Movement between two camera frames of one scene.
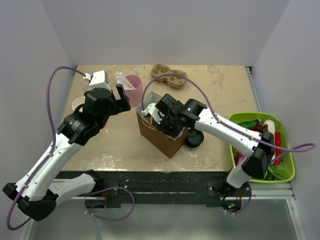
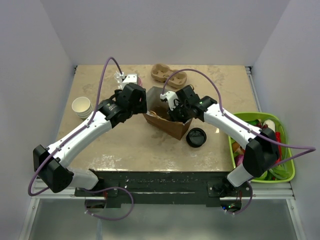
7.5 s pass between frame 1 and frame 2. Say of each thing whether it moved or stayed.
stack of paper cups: stayed
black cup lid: stayed
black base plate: stayed
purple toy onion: stayed
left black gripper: moved
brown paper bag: moved
